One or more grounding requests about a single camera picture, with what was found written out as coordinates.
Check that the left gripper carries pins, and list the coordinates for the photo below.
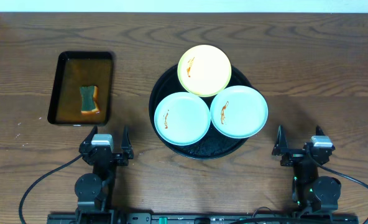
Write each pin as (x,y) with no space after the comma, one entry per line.
(108,155)

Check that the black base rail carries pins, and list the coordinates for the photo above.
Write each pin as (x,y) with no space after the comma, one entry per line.
(146,218)

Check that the green yellow sponge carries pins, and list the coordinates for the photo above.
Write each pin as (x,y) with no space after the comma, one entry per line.
(89,100)

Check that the black round tray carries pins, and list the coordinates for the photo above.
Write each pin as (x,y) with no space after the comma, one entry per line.
(211,146)

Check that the black rectangular water tray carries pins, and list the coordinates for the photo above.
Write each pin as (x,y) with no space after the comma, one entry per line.
(76,69)

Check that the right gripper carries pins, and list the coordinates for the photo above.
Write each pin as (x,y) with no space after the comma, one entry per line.
(299,154)

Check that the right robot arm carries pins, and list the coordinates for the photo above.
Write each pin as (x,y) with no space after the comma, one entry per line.
(314,194)

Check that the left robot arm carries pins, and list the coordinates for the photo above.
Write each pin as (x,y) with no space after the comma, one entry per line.
(95,190)

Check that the yellow plate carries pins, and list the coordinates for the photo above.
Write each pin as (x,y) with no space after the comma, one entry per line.
(204,70)

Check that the light green plate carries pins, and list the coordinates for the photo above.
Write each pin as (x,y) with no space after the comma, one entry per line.
(182,118)
(239,112)

